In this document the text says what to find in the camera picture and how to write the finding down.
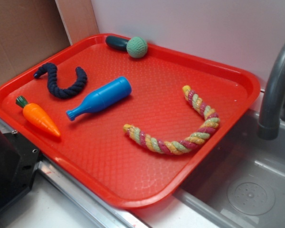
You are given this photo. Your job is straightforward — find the multicolored braided rope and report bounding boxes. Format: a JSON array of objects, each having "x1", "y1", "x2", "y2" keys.
[{"x1": 123, "y1": 85, "x2": 221, "y2": 156}]

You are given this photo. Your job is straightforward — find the dark green toy cucumber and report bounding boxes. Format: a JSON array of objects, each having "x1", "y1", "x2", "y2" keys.
[{"x1": 105, "y1": 36, "x2": 128, "y2": 51}]

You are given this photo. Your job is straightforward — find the grey plastic sink basin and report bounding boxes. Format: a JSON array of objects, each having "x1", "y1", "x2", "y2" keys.
[{"x1": 175, "y1": 111, "x2": 285, "y2": 228}]

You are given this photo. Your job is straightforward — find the brown cardboard panel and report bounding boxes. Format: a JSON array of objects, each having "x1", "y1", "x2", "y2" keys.
[{"x1": 0, "y1": 0, "x2": 70, "y2": 85}]

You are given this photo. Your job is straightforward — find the grey toy faucet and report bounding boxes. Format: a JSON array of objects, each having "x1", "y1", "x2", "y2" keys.
[{"x1": 257, "y1": 44, "x2": 285, "y2": 140}]

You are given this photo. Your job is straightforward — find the orange toy carrot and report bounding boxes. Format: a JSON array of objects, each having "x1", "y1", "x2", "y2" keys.
[{"x1": 16, "y1": 95, "x2": 61, "y2": 138}]

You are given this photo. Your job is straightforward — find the red plastic tray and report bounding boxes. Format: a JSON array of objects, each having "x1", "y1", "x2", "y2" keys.
[{"x1": 0, "y1": 34, "x2": 260, "y2": 209}]

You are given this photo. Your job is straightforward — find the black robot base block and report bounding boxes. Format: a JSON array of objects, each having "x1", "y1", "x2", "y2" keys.
[{"x1": 0, "y1": 131, "x2": 39, "y2": 213}]

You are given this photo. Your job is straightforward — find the blue plastic toy bottle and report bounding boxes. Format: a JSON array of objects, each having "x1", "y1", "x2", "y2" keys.
[{"x1": 66, "y1": 76, "x2": 132, "y2": 121}]

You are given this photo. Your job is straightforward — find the green dimpled ball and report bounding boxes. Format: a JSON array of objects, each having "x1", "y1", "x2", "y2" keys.
[{"x1": 126, "y1": 37, "x2": 148, "y2": 58}]

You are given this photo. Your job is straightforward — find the navy blue braided rope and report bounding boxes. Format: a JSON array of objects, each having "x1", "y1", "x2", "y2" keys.
[{"x1": 33, "y1": 62, "x2": 88, "y2": 100}]

